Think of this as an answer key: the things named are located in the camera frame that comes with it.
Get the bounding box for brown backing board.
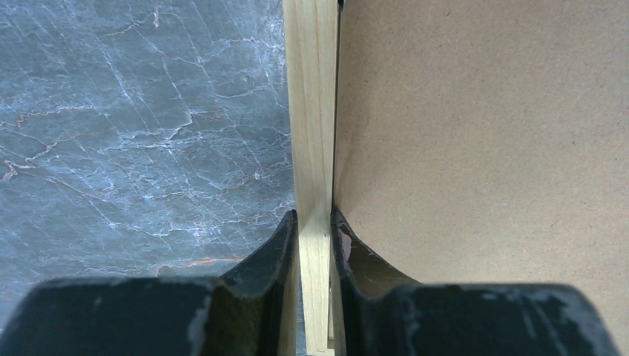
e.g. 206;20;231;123
334;1;628;355

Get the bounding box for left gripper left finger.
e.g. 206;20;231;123
1;211;298;355

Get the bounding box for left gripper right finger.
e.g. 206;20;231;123
330;209;619;355

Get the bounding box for wooden picture frame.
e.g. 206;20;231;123
282;1;339;355

